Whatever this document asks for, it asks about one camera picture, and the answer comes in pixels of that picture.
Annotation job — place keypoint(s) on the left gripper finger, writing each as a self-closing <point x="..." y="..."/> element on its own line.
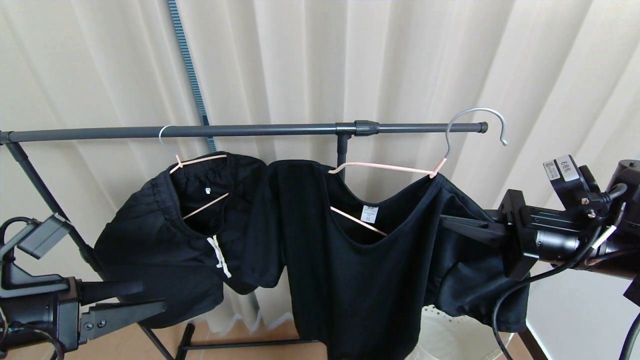
<point x="115" y="317"/>
<point x="110" y="291"/>

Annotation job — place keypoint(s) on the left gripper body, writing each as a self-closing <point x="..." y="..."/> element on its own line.
<point x="40" y="320"/>

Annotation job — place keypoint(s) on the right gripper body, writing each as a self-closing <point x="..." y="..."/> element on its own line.
<point x="555" y="240"/>

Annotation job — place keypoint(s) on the black shorts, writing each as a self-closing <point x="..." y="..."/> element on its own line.
<point x="150" y="250"/>

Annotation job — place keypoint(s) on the pink clothes hanger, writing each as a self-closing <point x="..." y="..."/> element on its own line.
<point x="390" y="167"/>
<point x="200" y="160"/>

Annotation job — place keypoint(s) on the black garment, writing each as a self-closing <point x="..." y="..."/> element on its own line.
<point x="350" y="290"/>

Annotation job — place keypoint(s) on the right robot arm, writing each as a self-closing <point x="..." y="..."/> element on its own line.
<point x="627" y="175"/>

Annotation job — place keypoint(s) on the white laundry basket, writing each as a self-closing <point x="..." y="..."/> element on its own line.
<point x="450" y="340"/>

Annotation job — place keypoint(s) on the black clothes rack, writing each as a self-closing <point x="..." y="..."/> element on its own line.
<point x="250" y="131"/>

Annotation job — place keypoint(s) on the beige curtain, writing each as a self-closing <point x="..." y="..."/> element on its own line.
<point x="400" y="60"/>

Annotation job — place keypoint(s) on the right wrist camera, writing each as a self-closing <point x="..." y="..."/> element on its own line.
<point x="565" y="172"/>

